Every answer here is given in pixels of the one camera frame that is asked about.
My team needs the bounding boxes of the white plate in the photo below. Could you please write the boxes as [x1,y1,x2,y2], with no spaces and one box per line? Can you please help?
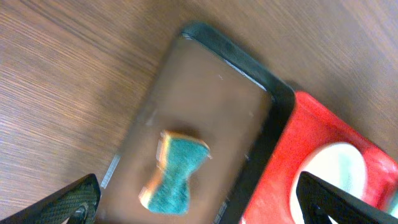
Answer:
[289,142,367,224]

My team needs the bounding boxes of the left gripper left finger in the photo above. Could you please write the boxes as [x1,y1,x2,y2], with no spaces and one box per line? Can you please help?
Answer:
[1,174,101,223]

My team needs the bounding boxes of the green yellow sponge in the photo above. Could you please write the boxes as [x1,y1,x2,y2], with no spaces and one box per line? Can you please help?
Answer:
[139,130,210,215]

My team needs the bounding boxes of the black rectangular tray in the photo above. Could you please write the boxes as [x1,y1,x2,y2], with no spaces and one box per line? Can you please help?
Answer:
[96,22,295,223]

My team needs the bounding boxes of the red plastic tray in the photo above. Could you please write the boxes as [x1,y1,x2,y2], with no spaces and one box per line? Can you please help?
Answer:
[241,91,397,223]

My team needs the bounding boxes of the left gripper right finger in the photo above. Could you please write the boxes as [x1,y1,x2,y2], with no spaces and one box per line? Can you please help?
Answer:
[296,171,397,224]

